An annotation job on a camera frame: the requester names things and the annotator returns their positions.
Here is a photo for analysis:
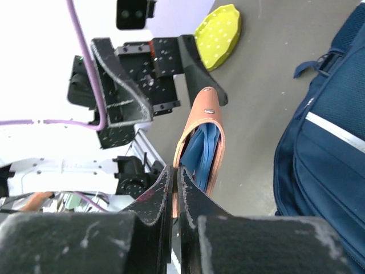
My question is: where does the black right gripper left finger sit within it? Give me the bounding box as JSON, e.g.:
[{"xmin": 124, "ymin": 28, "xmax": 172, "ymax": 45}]
[{"xmin": 1, "ymin": 166, "xmax": 173, "ymax": 273}]

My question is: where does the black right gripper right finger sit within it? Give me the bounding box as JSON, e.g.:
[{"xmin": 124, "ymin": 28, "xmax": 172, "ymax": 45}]
[{"xmin": 177, "ymin": 166, "xmax": 351, "ymax": 273}]

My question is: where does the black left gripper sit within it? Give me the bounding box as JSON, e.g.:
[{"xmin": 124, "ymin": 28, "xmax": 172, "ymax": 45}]
[{"xmin": 91, "ymin": 35, "xmax": 228, "ymax": 148}]

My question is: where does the tan leather card wallet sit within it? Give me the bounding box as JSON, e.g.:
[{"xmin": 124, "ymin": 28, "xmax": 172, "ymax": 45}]
[{"xmin": 172, "ymin": 86, "xmax": 226, "ymax": 219}]

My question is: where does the navy blue student backpack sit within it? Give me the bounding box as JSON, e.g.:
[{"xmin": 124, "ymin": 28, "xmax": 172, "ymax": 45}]
[{"xmin": 273, "ymin": 3, "xmax": 364, "ymax": 273}]

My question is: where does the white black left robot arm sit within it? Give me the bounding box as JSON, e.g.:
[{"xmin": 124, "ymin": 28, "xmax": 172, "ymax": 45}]
[{"xmin": 1, "ymin": 35, "xmax": 228, "ymax": 198}]

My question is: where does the green polka dot plate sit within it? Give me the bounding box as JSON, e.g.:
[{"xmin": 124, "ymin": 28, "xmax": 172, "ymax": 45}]
[{"xmin": 194, "ymin": 4, "xmax": 242, "ymax": 71}]

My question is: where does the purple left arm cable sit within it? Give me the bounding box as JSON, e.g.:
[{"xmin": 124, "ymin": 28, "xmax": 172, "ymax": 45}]
[{"xmin": 0, "ymin": 0, "xmax": 108, "ymax": 132}]

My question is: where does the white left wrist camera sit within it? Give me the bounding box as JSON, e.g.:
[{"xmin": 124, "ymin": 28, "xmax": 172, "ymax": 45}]
[{"xmin": 116, "ymin": 0, "xmax": 156, "ymax": 30}]

